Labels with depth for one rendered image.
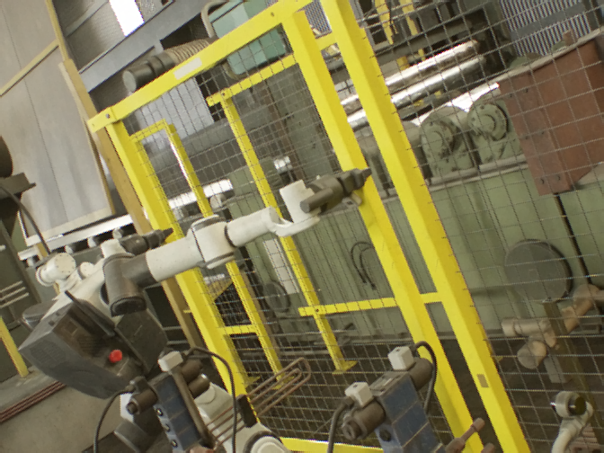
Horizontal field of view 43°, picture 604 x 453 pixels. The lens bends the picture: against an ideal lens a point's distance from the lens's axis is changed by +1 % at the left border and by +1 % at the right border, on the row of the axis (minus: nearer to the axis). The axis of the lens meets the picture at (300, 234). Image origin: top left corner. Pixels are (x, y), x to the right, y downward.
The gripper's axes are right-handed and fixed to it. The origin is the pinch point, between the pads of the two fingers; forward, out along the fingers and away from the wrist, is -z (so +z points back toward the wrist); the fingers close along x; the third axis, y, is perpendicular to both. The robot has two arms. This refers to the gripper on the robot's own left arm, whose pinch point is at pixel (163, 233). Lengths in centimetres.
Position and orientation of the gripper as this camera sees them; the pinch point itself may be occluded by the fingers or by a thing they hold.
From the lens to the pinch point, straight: 303.1
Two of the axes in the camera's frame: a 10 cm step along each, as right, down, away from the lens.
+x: -6.2, 1.4, 7.7
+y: 3.9, 9.1, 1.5
